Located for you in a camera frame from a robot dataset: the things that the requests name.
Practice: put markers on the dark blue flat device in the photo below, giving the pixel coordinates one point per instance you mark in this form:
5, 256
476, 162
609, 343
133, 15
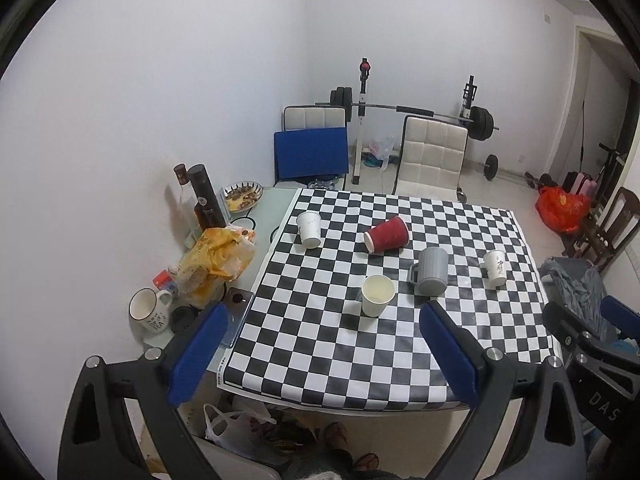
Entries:
237, 312

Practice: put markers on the white printed paper cup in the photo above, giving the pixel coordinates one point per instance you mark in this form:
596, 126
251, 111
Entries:
495, 267

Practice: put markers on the black kick scooter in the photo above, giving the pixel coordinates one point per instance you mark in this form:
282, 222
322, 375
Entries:
610, 160

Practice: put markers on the small red jar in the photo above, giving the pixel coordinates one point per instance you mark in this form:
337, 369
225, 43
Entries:
164, 281

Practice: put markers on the grey mug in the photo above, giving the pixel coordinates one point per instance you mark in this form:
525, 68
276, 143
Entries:
432, 270

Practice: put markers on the small black dumbbell bar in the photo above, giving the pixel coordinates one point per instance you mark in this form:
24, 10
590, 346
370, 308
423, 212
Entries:
491, 166

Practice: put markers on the white mug with black print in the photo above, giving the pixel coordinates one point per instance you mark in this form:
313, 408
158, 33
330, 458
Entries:
147, 312

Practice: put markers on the glass ashtray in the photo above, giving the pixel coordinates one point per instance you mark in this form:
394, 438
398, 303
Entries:
325, 183

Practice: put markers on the pink suitcase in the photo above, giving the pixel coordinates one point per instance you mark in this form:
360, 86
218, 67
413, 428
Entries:
580, 184

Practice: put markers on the door frame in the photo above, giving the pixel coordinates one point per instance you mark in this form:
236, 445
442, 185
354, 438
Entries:
575, 85

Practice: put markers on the black bottle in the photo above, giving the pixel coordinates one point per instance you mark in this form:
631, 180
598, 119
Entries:
206, 195

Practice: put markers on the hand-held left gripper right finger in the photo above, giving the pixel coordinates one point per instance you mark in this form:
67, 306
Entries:
450, 355

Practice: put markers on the clear plastic bags pile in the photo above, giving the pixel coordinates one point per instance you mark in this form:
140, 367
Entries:
382, 150

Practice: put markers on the dark wooden chair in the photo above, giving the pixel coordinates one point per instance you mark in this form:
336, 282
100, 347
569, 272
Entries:
607, 230

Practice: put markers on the yellow snack bag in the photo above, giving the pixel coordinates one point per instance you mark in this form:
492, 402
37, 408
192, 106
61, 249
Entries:
217, 260

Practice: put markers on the black round lid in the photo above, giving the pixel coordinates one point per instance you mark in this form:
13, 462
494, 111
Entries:
182, 317

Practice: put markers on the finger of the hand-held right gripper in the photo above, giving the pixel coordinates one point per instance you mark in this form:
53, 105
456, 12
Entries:
562, 322
620, 312

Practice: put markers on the red plastic bag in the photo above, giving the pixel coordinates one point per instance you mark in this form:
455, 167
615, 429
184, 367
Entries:
562, 207

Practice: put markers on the white padded chair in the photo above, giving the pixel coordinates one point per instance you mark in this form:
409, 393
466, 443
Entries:
432, 157
315, 117

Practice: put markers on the person's foot in sandal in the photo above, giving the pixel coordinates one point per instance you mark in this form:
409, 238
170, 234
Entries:
366, 461
336, 437

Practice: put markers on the black white checkered tablecloth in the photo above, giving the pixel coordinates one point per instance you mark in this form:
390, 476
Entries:
320, 360

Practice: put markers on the barbell with black plates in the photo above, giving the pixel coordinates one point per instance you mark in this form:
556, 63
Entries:
480, 122

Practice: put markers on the plain white paper cup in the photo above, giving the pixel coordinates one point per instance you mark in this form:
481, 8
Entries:
309, 230

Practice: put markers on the grey chair seat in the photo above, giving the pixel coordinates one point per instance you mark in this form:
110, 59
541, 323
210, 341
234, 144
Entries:
235, 467

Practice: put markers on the white plastic bag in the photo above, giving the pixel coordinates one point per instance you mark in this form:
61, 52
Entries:
235, 432

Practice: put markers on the plate of food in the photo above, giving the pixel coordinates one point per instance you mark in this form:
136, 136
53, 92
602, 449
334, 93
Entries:
242, 196

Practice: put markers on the white barbell rack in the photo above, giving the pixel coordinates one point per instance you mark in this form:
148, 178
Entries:
360, 125

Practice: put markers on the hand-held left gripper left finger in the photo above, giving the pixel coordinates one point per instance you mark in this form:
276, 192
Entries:
197, 355

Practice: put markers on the red paper cup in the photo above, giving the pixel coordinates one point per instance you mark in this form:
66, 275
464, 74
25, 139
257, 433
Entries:
387, 236

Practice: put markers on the white paper cup with liquid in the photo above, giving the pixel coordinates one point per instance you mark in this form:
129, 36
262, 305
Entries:
377, 297

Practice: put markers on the clear bottle with dark cap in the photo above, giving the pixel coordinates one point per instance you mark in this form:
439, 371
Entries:
182, 185

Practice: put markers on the grey cloth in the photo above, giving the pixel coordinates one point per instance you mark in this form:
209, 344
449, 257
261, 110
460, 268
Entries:
580, 285

